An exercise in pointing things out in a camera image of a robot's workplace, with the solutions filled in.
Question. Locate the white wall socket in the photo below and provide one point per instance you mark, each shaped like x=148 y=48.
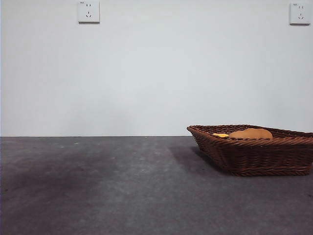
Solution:
x=299 y=14
x=89 y=12

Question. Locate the yellow corn cob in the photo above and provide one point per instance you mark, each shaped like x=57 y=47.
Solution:
x=220 y=134

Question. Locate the brown potato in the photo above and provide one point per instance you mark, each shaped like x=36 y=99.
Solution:
x=254 y=133

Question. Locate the brown woven wicker basket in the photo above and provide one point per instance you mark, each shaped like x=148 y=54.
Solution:
x=259 y=156

